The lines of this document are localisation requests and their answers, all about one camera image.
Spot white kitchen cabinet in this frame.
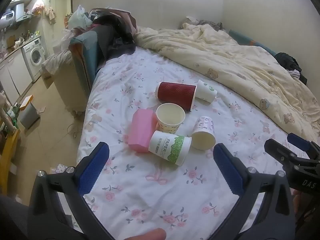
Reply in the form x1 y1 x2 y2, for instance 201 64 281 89
1 49 32 105

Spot pink patterned white paper cup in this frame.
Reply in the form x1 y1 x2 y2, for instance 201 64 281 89
191 116 216 151

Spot pink tissue pack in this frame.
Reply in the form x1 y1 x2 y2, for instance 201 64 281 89
128 109 157 153

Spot white green Paper Cup cup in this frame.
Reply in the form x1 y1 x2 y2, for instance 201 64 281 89
148 131 191 166

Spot dark red ribbed paper cup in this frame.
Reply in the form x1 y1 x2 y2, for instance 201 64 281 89
155 82 197 111

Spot white cup green dots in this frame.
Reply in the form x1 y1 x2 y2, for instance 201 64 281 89
195 80 217 103

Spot grey trash bin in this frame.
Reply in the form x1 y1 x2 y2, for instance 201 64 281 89
20 103 40 129

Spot left hand thumb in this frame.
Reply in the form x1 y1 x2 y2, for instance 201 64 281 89
125 228 167 240

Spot teal bed headboard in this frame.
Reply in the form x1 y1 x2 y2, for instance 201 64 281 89
68 30 102 97

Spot black clothing by wall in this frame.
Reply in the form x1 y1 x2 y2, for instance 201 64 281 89
274 53 308 85

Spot cream patterned paper cup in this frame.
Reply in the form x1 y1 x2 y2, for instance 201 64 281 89
156 103 185 134

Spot cream bear print duvet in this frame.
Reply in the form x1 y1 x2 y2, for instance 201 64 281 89
134 23 319 141

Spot right hand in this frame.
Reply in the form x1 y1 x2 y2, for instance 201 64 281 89
292 190 303 214

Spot white plastic bag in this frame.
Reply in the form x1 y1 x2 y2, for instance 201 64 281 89
68 5 92 30

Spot white washing machine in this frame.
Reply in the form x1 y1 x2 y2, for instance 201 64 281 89
21 37 46 83

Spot yellow wooden chair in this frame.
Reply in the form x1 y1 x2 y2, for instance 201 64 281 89
0 129 21 196

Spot dark clothes pile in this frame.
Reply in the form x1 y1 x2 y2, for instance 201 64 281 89
89 8 137 61

